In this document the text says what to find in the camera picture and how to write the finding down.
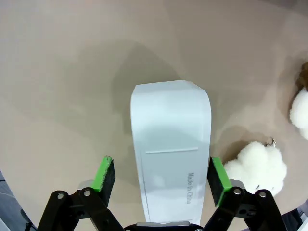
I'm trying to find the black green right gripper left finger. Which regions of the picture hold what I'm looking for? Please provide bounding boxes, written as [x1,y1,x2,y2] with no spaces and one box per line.
[37,155,125,231]

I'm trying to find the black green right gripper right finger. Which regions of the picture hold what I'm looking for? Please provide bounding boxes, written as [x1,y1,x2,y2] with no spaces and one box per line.
[203,156,288,231]

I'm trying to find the white digital clock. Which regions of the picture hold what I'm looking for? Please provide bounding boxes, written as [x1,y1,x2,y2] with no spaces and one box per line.
[130,79,211,224]

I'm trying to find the white brown plush toy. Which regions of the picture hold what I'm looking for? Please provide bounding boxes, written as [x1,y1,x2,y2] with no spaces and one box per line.
[289,61,308,140]

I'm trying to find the white fluffy paw keychain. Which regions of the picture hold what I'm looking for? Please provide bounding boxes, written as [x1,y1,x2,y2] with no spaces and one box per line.
[223,136,288,196]

